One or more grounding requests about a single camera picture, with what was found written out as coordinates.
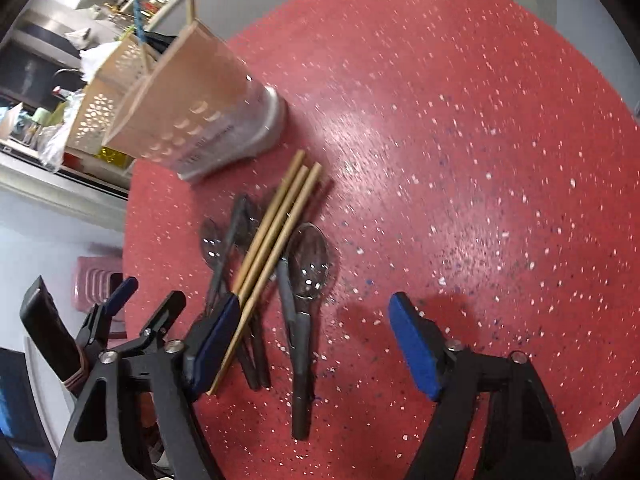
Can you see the white perforated basket rack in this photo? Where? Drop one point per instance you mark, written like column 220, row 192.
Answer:
column 95, row 110

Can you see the pink utensil holder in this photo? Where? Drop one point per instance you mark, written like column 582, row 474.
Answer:
column 200, row 85

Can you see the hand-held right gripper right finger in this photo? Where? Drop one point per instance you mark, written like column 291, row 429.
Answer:
column 415, row 350

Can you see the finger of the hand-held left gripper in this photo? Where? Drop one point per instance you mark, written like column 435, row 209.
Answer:
column 122, row 292
column 167, row 312

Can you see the pink plastic stool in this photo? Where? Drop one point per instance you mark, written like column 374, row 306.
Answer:
column 90, row 280

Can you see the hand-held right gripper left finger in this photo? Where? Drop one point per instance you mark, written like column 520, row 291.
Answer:
column 217, row 345

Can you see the blue wooden chopstick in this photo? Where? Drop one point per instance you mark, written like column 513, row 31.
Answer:
column 139, row 17

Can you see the dark screen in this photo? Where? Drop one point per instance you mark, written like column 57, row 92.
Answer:
column 15, row 400

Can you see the black cloth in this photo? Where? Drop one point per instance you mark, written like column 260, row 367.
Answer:
column 160, row 41

